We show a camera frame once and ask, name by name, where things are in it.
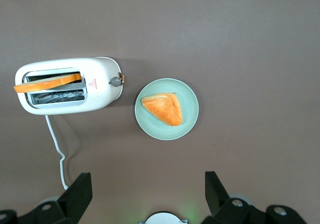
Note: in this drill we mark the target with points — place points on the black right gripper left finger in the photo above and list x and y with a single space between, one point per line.
75 201

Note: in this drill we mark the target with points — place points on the white round disc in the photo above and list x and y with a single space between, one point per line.
162 218

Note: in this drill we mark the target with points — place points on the mint green round plate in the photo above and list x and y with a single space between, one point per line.
150 126

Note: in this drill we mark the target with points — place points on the copper toaster dial knob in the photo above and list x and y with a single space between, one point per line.
122 78

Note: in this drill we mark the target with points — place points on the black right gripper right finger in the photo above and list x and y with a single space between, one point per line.
217 199

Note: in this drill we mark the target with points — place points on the white two-slot toaster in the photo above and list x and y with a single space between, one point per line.
100 68

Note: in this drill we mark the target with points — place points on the triangular golden bread bun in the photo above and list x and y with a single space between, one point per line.
166 108

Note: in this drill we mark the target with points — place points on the toast bread slice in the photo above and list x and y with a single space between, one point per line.
45 84

